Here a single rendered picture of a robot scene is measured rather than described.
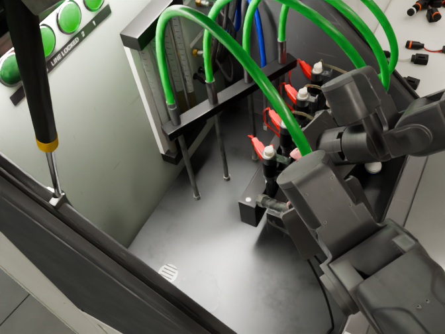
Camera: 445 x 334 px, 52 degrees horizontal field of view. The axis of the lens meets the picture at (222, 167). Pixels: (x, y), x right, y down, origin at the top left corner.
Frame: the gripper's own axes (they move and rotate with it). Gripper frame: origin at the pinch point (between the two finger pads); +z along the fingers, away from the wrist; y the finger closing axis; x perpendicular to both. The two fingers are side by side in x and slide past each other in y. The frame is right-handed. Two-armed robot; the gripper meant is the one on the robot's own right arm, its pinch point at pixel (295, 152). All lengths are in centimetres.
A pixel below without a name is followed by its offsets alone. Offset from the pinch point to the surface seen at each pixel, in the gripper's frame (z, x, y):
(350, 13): -10.7, -16.0, 14.0
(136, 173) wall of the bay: 32.2, 15.9, 10.1
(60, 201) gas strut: -5.6, 34.7, 19.1
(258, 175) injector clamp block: 17.9, -0.5, -4.5
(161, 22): -2.3, 7.6, 29.6
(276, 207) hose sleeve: -3.8, 10.9, -2.7
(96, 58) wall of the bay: 11.8, 14.0, 32.1
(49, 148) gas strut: -20.5, 33.8, 24.8
